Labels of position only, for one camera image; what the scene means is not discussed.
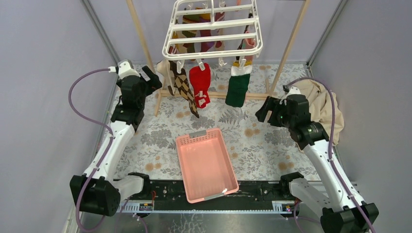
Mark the floral patterned mat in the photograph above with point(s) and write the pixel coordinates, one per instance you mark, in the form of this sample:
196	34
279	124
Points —
257	150

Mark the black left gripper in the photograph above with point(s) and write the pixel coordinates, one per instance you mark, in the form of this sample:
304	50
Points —
153	84

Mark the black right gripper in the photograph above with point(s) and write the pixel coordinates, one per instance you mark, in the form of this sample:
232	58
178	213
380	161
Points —
270	104

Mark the red patterned sock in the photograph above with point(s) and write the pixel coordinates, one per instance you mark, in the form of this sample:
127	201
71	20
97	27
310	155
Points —
200	81

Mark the cream sock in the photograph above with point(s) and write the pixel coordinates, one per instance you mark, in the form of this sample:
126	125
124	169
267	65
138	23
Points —
164	68

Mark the pink sock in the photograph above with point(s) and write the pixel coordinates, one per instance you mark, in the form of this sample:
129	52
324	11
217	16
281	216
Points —
246	43

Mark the white plastic clip hanger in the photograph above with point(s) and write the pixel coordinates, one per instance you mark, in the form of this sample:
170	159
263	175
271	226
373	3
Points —
183	8

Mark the pink plastic basket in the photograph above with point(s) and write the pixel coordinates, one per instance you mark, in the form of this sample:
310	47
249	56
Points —
206	165

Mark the brown argyle sock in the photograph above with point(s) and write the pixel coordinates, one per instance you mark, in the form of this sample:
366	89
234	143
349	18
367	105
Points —
183	86

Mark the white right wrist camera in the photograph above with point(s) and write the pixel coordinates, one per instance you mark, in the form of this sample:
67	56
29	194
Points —
289	90

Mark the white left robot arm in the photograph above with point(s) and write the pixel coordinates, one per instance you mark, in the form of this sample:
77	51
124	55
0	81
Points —
96	191

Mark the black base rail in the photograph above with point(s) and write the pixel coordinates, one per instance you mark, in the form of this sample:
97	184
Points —
252	197

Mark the beige crumpled cloth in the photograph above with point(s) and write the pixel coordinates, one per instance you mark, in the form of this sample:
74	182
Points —
320	106

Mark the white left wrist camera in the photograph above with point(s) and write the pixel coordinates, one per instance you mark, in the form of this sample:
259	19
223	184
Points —
124	69

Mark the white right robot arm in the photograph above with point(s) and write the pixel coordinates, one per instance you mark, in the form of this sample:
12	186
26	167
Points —
342	209

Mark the dark green sock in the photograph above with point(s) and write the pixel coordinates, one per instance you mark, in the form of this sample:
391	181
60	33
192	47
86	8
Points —
238	84

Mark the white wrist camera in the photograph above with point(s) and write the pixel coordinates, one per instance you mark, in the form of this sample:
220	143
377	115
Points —
124	69
289	90

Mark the maroon hanging sock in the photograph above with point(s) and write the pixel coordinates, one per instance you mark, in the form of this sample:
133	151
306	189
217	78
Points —
217	45

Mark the wooden drying rack frame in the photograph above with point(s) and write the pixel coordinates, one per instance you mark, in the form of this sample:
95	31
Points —
228	45

